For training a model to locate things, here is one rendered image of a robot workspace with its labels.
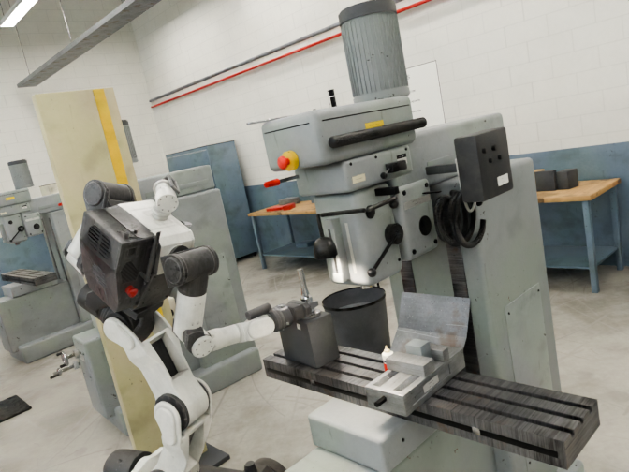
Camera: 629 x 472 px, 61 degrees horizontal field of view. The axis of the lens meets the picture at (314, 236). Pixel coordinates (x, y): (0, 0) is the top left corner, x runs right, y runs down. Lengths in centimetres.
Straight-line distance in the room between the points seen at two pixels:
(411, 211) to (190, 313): 80
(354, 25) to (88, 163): 178
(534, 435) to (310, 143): 99
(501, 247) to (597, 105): 381
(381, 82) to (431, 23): 473
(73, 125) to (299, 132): 180
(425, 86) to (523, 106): 121
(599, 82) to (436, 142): 389
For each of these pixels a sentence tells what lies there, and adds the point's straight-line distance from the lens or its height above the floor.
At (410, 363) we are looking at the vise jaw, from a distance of 176.
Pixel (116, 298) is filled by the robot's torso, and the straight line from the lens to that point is 178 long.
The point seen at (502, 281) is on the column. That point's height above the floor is 115.
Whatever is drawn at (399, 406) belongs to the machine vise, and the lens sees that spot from 170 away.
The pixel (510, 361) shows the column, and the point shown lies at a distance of 226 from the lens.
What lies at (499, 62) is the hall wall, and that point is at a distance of 618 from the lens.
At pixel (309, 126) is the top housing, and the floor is 185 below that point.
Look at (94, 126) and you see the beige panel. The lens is 321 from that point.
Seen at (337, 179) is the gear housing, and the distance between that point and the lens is 166.
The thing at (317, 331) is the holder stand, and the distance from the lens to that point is 208.
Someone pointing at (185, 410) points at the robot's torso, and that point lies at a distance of 196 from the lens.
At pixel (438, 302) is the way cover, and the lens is 217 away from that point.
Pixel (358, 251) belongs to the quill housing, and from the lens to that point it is 172.
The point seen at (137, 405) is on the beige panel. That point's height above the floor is 53.
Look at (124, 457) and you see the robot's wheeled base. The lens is 239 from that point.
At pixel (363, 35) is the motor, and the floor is 211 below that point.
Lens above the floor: 182
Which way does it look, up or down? 10 degrees down
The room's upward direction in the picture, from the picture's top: 12 degrees counter-clockwise
